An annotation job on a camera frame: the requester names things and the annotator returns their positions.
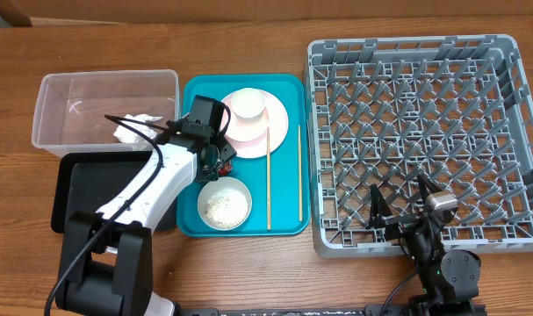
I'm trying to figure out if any teal plastic tray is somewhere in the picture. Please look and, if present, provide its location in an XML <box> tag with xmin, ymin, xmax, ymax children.
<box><xmin>176</xmin><ymin>74</ymin><xmax>310</xmax><ymax>237</ymax></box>

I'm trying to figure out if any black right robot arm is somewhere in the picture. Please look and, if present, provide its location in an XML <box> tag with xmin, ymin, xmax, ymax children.
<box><xmin>368</xmin><ymin>174</ymin><xmax>486</xmax><ymax>315</ymax></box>

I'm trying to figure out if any black tray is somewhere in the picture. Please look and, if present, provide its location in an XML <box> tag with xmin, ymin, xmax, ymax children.
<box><xmin>50</xmin><ymin>151</ymin><xmax>179</xmax><ymax>234</ymax></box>

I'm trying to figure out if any grey dishwasher rack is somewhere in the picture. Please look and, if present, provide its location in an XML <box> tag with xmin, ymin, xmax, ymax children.
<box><xmin>305</xmin><ymin>34</ymin><xmax>533</xmax><ymax>258</ymax></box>

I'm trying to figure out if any red snack wrapper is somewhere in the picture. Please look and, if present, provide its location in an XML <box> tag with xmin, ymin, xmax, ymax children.
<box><xmin>218</xmin><ymin>161</ymin><xmax>233</xmax><ymax>176</ymax></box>

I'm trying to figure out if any wooden chopstick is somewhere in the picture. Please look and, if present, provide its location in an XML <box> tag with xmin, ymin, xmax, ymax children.
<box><xmin>297</xmin><ymin>125</ymin><xmax>303</xmax><ymax>222</ymax></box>
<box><xmin>266</xmin><ymin>127</ymin><xmax>271</xmax><ymax>231</ymax></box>

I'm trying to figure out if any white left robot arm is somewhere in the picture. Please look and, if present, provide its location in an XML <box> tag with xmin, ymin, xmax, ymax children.
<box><xmin>44</xmin><ymin>115</ymin><xmax>235</xmax><ymax>315</ymax></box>

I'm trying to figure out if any white rice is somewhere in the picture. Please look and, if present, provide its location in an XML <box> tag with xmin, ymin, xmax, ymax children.
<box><xmin>205</xmin><ymin>189</ymin><xmax>248</xmax><ymax>229</ymax></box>

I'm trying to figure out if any white cup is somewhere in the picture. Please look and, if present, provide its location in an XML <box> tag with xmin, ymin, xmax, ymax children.
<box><xmin>231</xmin><ymin>88</ymin><xmax>265</xmax><ymax>119</ymax></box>

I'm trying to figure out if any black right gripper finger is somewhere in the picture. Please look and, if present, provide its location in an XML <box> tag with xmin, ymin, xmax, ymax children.
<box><xmin>366</xmin><ymin>184</ymin><xmax>393</xmax><ymax>229</ymax></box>
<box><xmin>417</xmin><ymin>174</ymin><xmax>443</xmax><ymax>204</ymax></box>

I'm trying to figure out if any grey bowl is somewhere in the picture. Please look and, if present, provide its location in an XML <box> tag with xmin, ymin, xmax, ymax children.
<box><xmin>197</xmin><ymin>176</ymin><xmax>252</xmax><ymax>231</ymax></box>

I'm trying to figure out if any small pink plate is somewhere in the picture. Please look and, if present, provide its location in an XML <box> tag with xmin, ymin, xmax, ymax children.
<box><xmin>226</xmin><ymin>109</ymin><xmax>268</xmax><ymax>142</ymax></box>

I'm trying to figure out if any clear plastic bin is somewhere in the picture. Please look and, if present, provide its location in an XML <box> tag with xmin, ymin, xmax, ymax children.
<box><xmin>32</xmin><ymin>69</ymin><xmax>182</xmax><ymax>157</ymax></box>

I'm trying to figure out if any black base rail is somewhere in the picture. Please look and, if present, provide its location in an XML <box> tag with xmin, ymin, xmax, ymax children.
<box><xmin>178</xmin><ymin>305</ymin><xmax>487</xmax><ymax>316</ymax></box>

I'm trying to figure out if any white tissue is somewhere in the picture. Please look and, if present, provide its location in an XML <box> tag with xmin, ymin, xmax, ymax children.
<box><xmin>113</xmin><ymin>114</ymin><xmax>162</xmax><ymax>144</ymax></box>

